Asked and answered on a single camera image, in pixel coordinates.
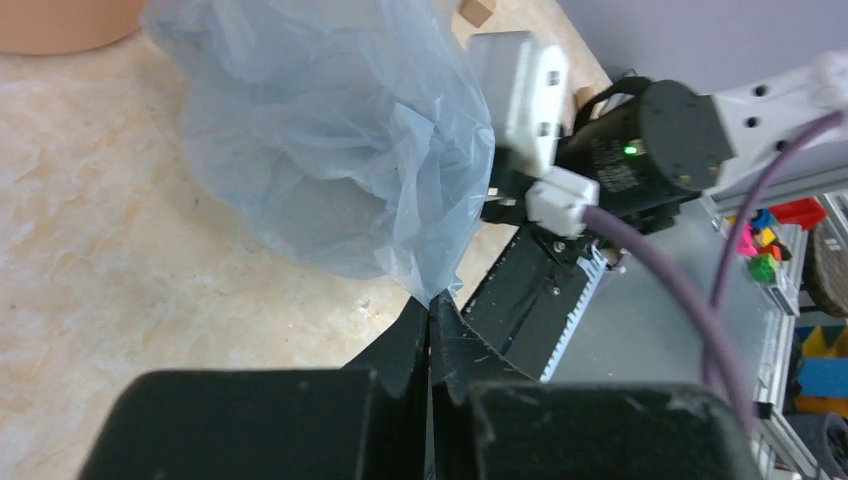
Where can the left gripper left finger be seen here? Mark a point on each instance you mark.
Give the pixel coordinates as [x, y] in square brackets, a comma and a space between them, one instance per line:
[364, 420]

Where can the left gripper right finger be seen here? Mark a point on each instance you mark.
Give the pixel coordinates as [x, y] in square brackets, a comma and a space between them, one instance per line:
[492, 421]

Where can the light blue plastic trash bag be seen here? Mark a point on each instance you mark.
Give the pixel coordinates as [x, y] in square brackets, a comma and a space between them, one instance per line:
[350, 135]

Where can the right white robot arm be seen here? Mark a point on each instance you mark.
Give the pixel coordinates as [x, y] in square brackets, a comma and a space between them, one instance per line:
[666, 143]

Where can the orange plastic trash bin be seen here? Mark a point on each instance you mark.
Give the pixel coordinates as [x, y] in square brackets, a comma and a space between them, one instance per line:
[48, 27]

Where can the colourful toy blocks pile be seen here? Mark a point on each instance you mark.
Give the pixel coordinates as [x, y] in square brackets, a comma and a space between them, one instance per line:
[761, 245]

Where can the wooden cube on table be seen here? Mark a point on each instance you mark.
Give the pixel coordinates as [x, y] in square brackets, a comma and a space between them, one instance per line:
[477, 12]

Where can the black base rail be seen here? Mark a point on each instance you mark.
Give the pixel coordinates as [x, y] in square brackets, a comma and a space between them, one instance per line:
[530, 298]

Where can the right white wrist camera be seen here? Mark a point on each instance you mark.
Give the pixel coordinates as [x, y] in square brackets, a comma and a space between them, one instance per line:
[524, 84]

